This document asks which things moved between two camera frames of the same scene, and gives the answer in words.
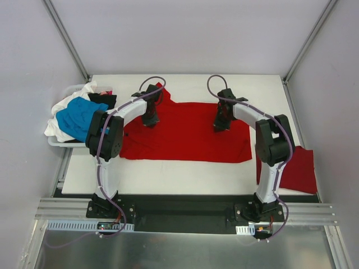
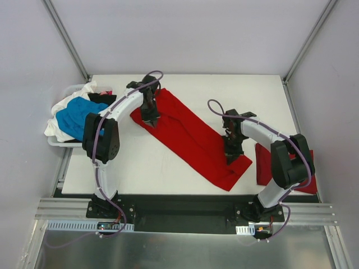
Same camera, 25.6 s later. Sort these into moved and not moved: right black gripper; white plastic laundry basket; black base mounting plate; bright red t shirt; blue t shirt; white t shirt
Moved: bright red t shirt; right black gripper
Not moved: blue t shirt; black base mounting plate; white t shirt; white plastic laundry basket
